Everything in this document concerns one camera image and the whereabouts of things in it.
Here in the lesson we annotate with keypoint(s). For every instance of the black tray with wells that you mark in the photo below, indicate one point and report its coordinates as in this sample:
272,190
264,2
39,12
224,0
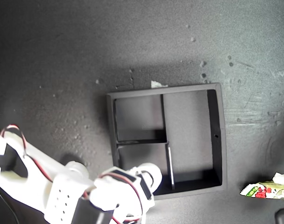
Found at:
188,130

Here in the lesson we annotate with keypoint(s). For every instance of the white paper scrap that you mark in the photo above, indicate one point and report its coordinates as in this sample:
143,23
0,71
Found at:
157,84

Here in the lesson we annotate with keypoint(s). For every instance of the snack bar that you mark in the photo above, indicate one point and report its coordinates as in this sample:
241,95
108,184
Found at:
260,192

